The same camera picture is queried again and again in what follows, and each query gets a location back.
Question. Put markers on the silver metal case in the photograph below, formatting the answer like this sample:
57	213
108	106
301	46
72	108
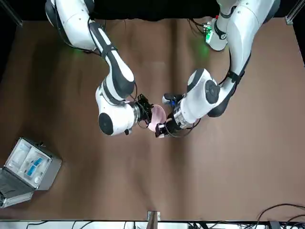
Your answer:
51	167

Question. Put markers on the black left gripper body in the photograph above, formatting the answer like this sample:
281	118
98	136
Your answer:
175	127

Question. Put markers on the aluminium frame post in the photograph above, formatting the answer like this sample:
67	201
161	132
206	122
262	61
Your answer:
153	214
14	15
289	20

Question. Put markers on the pink bowl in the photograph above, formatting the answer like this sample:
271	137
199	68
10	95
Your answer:
158	114

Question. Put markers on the small white round jar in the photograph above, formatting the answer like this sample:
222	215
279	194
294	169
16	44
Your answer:
37	179

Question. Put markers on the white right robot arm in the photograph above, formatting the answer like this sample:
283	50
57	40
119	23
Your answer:
114	119

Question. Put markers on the blue white packet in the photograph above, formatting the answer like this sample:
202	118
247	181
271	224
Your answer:
31	169

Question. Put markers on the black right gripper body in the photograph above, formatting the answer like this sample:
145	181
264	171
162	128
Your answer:
144	107

